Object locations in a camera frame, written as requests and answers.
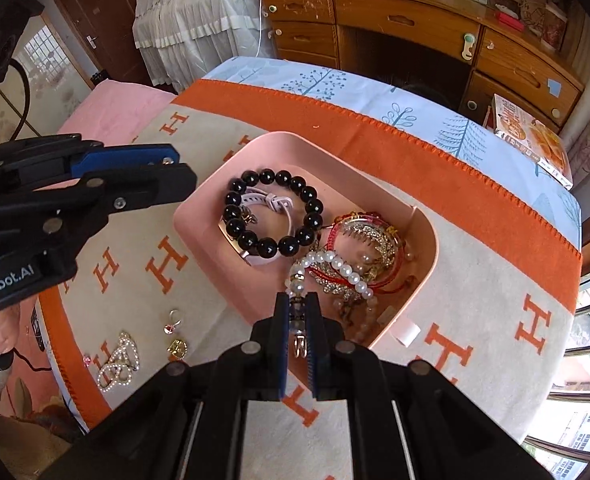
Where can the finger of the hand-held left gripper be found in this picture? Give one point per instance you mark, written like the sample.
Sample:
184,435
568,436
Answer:
140,187
125,156

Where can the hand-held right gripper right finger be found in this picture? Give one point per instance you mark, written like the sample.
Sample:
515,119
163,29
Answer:
315,360

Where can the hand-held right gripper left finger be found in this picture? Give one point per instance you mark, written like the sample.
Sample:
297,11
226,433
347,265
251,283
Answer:
282,360

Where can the small butterfly hair clip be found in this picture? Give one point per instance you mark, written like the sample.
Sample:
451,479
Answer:
249,217

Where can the silver rhinestone hair comb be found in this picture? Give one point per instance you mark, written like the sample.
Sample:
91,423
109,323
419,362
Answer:
375,240

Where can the pink band smart watch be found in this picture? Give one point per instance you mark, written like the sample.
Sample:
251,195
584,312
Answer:
275,205

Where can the pink storage box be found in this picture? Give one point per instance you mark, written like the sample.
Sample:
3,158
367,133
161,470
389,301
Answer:
295,160

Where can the pink blanket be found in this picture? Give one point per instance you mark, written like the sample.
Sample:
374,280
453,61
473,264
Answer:
115,110

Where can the gold pendant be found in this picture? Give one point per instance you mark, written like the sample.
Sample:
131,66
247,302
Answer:
177,347

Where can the brown wooden door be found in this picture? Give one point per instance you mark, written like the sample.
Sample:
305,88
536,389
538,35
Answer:
100,15

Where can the white lace cover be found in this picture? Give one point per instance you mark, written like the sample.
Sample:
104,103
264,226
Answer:
190,20

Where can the orange and beige blanket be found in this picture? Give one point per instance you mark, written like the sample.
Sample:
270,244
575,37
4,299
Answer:
475,270

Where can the orange snack box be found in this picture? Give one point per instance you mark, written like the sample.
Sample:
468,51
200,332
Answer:
525,130

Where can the wooden desk with drawers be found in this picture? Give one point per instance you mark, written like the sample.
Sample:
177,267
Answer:
405,15

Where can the green drawer child lock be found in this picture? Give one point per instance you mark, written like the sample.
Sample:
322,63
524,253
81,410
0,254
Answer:
469,45

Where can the red box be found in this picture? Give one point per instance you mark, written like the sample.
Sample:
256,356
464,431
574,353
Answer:
509,21

